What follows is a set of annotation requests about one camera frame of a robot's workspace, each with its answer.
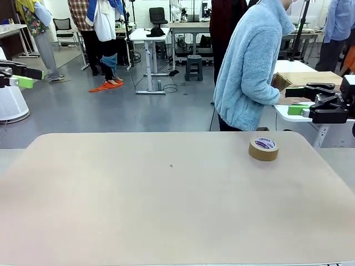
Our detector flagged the person in blue shirt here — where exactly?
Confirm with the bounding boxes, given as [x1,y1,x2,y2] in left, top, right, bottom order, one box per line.
[314,0,355,73]

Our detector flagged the person in plaid shirt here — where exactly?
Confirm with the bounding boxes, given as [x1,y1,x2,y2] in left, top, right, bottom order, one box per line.
[67,0,101,76]

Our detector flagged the dark red hanging garment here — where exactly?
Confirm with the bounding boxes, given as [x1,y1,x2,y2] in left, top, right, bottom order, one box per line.
[209,0,249,87]

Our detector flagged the black bag on desk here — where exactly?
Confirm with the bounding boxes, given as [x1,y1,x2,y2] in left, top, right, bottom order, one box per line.
[145,26,165,38]

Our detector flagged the black stand pole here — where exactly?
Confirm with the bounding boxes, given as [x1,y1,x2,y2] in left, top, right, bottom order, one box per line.
[123,0,135,70]

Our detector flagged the hanging blue jeans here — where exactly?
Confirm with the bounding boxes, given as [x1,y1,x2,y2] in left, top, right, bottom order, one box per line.
[100,53,124,85]

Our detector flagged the grey background table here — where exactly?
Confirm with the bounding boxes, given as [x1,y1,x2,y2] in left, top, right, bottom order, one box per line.
[0,23,40,61]

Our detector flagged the orange cloth on floor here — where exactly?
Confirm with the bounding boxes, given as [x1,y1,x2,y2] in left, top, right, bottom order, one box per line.
[88,80,125,93]

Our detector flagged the colourful clothes on mannequin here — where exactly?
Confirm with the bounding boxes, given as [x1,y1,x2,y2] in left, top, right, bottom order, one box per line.
[14,0,65,83]

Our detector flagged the right forearm blue fleece sleeve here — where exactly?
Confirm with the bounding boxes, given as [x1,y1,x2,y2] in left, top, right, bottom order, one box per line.
[237,79,281,106]

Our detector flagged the black tripod stand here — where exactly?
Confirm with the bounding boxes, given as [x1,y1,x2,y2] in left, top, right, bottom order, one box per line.
[289,0,312,62]

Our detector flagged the brown packing tape roll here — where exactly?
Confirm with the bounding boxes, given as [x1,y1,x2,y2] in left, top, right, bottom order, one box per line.
[247,136,280,162]

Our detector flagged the hanging white and blue clothes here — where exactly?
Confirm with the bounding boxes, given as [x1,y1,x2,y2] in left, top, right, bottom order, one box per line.
[87,0,124,43]

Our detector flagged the person in blue fleece jacket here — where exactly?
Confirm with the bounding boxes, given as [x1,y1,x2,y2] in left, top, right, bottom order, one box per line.
[213,0,297,132]

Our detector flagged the wood top workbench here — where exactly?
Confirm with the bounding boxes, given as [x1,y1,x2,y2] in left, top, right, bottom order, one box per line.
[167,21,212,68]

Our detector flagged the grey plastic stool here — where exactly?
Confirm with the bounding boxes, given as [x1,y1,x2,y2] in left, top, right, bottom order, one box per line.
[185,54,204,82]

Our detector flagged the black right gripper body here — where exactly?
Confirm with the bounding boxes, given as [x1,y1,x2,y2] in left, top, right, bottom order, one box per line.
[339,74,355,123]

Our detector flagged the black office chair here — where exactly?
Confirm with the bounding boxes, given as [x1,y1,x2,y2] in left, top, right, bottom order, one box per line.
[149,6,169,26]

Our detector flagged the white standing desk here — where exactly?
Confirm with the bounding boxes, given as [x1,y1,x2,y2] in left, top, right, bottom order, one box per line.
[129,27,170,95]

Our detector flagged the white perforated cylinder stand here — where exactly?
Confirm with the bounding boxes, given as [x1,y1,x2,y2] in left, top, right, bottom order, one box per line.
[0,46,31,123]

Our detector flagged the black mesh chair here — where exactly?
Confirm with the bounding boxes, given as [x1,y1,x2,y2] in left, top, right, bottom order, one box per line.
[52,17,80,53]

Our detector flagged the large brown cardboard box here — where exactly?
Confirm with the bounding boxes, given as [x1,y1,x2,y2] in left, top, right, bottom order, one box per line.
[272,71,344,105]

